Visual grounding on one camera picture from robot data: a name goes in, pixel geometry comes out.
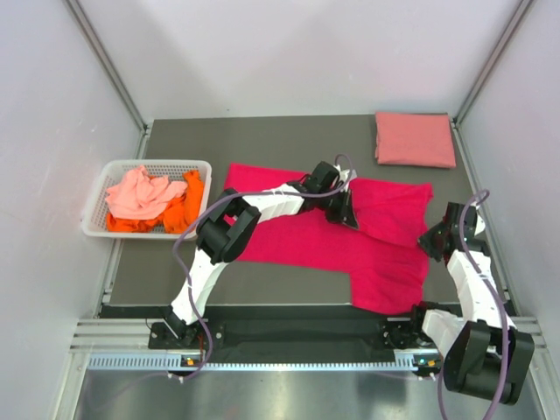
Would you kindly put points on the left aluminium frame rail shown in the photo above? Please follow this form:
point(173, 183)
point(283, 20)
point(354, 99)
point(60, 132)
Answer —
point(94, 41)

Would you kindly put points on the aluminium frame rail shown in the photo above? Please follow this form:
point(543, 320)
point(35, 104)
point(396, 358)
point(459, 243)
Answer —
point(507, 34)
point(94, 41)

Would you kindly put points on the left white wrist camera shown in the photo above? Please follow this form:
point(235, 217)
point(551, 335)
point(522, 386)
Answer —
point(346, 176)

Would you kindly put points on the white plastic basket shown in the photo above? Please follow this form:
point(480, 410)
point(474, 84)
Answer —
point(94, 221)

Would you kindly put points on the orange t shirt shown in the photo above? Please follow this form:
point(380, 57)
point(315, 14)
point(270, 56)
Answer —
point(175, 219)

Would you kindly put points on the slotted cable duct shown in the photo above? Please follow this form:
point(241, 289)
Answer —
point(412, 362)

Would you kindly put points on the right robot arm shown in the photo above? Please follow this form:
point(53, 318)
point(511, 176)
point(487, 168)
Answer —
point(485, 354)

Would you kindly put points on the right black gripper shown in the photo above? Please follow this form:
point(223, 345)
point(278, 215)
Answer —
point(425, 241)

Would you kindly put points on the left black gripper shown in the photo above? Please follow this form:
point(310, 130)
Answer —
point(344, 213)

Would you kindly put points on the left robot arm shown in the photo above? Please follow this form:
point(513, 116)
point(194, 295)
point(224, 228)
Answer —
point(221, 234)

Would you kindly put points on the folded salmon pink t shirt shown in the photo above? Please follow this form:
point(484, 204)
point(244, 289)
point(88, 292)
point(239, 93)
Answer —
point(414, 139)

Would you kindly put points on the light pink t shirt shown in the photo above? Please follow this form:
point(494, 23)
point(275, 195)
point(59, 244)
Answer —
point(139, 196)

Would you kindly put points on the magenta t shirt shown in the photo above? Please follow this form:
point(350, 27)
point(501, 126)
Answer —
point(385, 264)

